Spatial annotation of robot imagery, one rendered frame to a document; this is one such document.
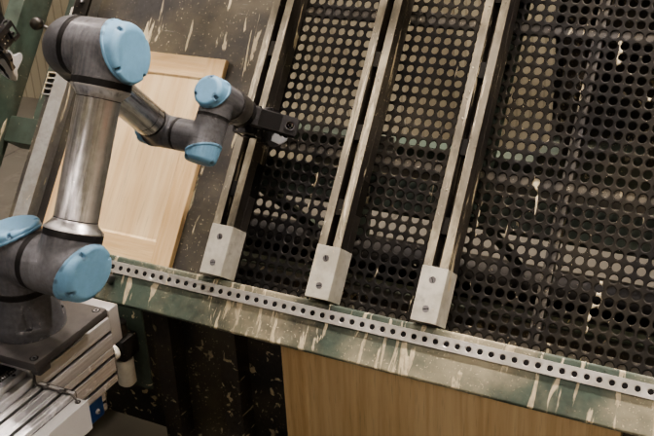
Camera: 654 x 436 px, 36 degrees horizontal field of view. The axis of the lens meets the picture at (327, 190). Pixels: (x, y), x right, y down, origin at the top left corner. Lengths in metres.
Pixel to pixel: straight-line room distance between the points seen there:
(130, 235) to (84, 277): 0.76
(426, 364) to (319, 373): 0.54
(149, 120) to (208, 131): 0.13
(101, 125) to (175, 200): 0.74
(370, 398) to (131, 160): 0.89
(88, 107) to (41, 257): 0.29
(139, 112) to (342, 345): 0.69
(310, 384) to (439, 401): 0.37
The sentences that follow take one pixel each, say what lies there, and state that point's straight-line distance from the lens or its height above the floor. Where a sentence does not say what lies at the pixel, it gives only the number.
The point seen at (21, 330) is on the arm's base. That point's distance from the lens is 2.09.
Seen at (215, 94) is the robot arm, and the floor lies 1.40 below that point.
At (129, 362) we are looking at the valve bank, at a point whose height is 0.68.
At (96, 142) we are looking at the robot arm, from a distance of 1.94.
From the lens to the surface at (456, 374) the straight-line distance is 2.22.
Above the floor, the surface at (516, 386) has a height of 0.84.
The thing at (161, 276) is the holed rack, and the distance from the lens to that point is 2.56.
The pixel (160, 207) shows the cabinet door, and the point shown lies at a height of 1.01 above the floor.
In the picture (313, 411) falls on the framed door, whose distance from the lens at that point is 2.80.
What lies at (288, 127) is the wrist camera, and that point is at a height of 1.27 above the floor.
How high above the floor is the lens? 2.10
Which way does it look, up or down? 24 degrees down
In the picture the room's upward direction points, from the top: 3 degrees counter-clockwise
